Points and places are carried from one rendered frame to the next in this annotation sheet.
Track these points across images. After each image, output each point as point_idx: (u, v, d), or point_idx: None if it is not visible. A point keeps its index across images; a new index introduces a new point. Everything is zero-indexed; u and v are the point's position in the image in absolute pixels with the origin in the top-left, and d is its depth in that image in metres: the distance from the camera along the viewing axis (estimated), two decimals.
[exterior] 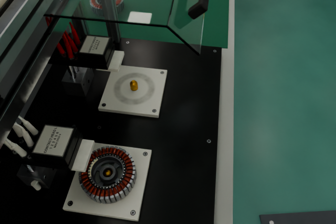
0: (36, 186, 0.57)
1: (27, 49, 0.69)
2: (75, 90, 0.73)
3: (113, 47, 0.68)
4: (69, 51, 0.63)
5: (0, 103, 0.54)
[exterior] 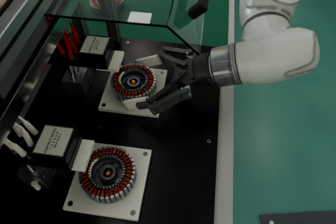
0: (36, 186, 0.57)
1: (27, 49, 0.69)
2: (75, 90, 0.73)
3: (113, 47, 0.68)
4: (69, 51, 0.63)
5: (0, 103, 0.54)
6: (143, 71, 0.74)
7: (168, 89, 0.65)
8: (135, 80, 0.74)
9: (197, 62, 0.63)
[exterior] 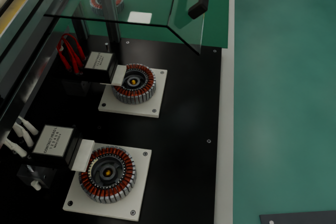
0: (36, 186, 0.57)
1: (27, 49, 0.69)
2: (75, 90, 0.73)
3: (116, 62, 0.72)
4: (75, 67, 0.67)
5: (0, 103, 0.54)
6: (143, 71, 0.74)
7: None
8: (135, 80, 0.74)
9: None
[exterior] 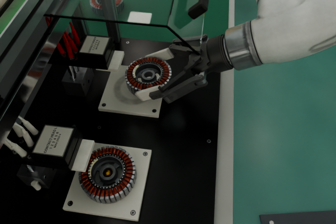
0: (36, 186, 0.57)
1: (27, 49, 0.69)
2: (75, 90, 0.73)
3: (113, 47, 0.68)
4: (69, 51, 0.63)
5: (0, 103, 0.54)
6: (158, 64, 0.71)
7: (182, 76, 0.62)
8: (150, 73, 0.71)
9: (212, 45, 0.58)
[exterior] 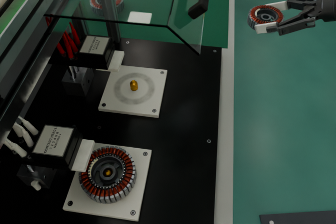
0: (36, 186, 0.57)
1: (27, 49, 0.69)
2: (75, 90, 0.73)
3: (113, 47, 0.68)
4: (69, 51, 0.63)
5: (0, 103, 0.54)
6: (275, 11, 0.94)
7: (296, 18, 0.85)
8: (267, 16, 0.95)
9: None
